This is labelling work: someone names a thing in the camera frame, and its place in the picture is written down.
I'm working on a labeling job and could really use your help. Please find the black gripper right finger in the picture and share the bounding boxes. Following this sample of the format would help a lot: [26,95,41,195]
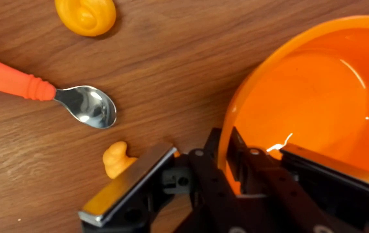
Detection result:
[227,127,369,233]

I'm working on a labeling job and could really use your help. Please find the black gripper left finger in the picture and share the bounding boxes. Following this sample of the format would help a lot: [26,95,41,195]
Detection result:
[78,127,237,233]

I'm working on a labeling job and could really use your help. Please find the orange plastic bowl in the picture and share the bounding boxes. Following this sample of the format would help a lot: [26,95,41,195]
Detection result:
[216,15,369,197]

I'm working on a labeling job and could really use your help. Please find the braided yellow plastic bread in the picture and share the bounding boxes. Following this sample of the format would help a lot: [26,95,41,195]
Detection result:
[53,0,119,39]

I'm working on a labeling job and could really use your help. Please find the metal spoon orange handle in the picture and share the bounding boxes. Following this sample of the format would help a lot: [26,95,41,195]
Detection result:
[0,51,119,131]

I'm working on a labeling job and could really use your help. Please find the yellow plastic croissant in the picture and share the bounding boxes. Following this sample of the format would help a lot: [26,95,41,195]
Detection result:
[101,140,139,182]

